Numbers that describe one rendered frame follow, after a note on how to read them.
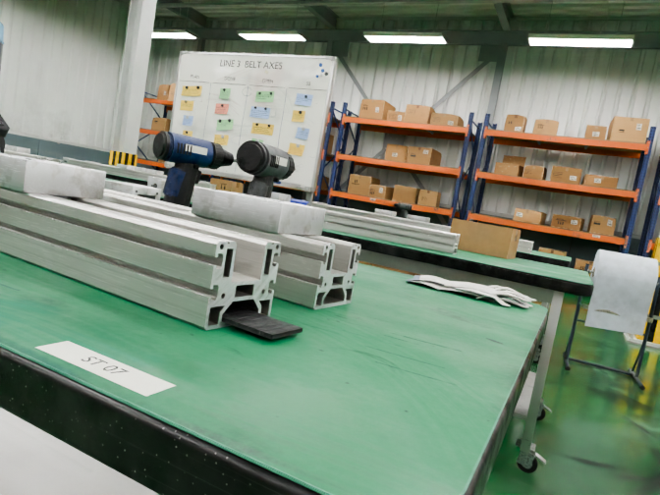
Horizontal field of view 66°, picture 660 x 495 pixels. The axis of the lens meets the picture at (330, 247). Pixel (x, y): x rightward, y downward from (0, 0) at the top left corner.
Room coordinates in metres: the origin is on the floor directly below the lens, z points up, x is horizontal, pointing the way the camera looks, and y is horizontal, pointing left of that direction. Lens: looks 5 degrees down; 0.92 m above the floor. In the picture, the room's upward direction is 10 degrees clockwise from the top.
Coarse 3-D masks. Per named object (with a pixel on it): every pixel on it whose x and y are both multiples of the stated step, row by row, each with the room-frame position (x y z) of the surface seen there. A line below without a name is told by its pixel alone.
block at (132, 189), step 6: (108, 186) 1.17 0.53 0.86; (114, 186) 1.16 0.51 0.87; (120, 186) 1.15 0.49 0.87; (126, 186) 1.15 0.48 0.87; (132, 186) 1.14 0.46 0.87; (138, 186) 1.17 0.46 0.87; (144, 186) 1.23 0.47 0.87; (126, 192) 1.15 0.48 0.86; (132, 192) 1.14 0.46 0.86; (138, 192) 1.16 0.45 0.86; (144, 192) 1.17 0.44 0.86; (150, 192) 1.19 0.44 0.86; (156, 192) 1.21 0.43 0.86; (156, 198) 1.21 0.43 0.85
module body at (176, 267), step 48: (0, 192) 0.65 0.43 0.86; (0, 240) 0.65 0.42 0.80; (48, 240) 0.61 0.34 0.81; (96, 240) 0.55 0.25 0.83; (144, 240) 0.53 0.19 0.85; (192, 240) 0.48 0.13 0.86; (240, 240) 0.54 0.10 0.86; (96, 288) 0.55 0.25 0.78; (144, 288) 0.50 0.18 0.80; (192, 288) 0.49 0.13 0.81; (240, 288) 0.53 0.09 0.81
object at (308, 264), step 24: (120, 192) 0.95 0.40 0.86; (192, 216) 0.74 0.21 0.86; (288, 240) 0.65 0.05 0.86; (312, 240) 0.65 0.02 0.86; (336, 240) 0.71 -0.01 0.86; (288, 264) 0.65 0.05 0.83; (312, 264) 0.63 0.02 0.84; (336, 264) 0.70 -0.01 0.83; (288, 288) 0.65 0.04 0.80; (312, 288) 0.63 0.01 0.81; (336, 288) 0.69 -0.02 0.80
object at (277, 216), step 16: (208, 192) 0.72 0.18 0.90; (224, 192) 0.71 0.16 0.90; (192, 208) 0.73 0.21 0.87; (208, 208) 0.72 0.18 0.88; (224, 208) 0.70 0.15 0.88; (240, 208) 0.69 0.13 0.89; (256, 208) 0.68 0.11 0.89; (272, 208) 0.66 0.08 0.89; (288, 208) 0.67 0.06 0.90; (304, 208) 0.70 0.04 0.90; (320, 208) 0.74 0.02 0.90; (240, 224) 0.69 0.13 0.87; (256, 224) 0.67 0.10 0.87; (272, 224) 0.66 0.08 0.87; (288, 224) 0.67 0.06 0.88; (304, 224) 0.71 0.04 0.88; (320, 224) 0.74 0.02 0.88
